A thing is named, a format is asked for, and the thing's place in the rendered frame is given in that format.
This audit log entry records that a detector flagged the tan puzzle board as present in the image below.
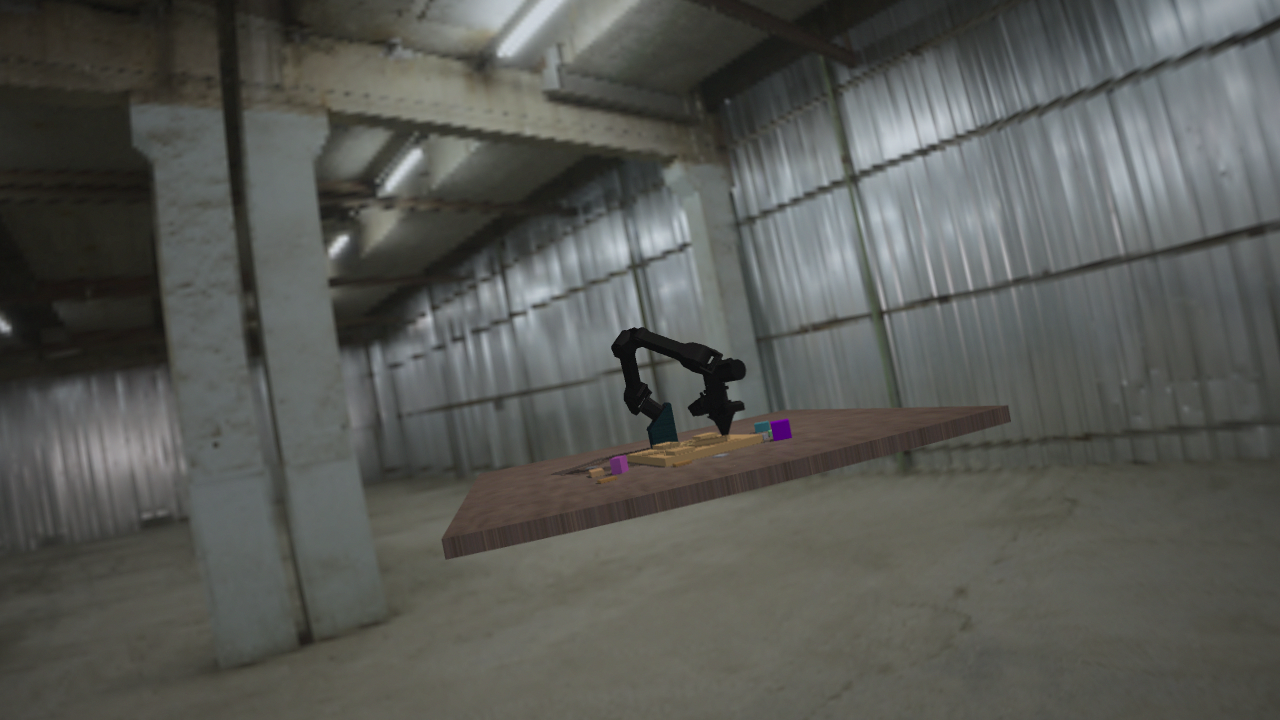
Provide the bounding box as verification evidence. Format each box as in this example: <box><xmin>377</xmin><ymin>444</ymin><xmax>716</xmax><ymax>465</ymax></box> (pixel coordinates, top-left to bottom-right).
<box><xmin>627</xmin><ymin>433</ymin><xmax>764</xmax><ymax>466</ymax></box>

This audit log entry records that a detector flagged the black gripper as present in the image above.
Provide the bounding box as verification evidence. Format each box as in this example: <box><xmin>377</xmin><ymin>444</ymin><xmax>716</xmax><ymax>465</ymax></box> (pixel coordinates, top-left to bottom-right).
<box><xmin>701</xmin><ymin>383</ymin><xmax>745</xmax><ymax>436</ymax></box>

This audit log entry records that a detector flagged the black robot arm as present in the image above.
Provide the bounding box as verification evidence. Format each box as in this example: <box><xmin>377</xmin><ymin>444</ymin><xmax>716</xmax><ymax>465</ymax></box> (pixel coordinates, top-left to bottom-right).
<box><xmin>611</xmin><ymin>327</ymin><xmax>746</xmax><ymax>421</ymax></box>

